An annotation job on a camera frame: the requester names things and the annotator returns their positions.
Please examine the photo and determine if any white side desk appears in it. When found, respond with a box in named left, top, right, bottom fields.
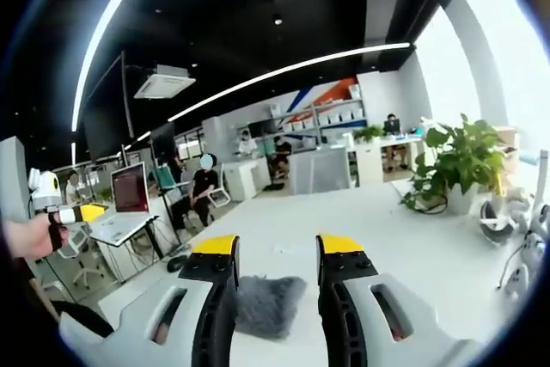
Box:
left=92, top=214, right=181, bottom=284

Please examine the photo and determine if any white swivel chair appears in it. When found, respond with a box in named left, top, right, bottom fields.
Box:
left=58, top=229, right=107, bottom=291

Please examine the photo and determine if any grey fluffy towel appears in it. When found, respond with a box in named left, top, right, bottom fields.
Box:
left=234, top=274, right=309, bottom=341

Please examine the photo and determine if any green potted plant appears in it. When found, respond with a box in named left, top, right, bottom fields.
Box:
left=400, top=113, right=508, bottom=213

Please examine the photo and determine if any storage shelf with white bins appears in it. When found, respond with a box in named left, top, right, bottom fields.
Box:
left=269, top=83, right=369, bottom=149

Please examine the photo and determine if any white plant pot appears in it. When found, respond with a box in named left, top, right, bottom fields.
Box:
left=445, top=182, right=481, bottom=217

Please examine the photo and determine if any open laptop with pink lid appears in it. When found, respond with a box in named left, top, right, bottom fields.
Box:
left=89, top=162, right=160, bottom=248

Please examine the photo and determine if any ceiling air conditioner unit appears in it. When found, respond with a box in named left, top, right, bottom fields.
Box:
left=132, top=64, right=197, bottom=101

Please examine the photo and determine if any person's left hand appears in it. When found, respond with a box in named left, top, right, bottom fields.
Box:
left=3, top=211, right=70, bottom=261

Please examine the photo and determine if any white headset device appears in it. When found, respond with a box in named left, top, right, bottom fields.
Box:
left=479, top=199, right=516, bottom=248

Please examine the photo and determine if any small green plant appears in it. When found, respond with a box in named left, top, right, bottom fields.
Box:
left=352, top=124, right=384, bottom=144

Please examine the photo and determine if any white office chair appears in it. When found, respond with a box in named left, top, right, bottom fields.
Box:
left=205, top=163, right=233, bottom=209

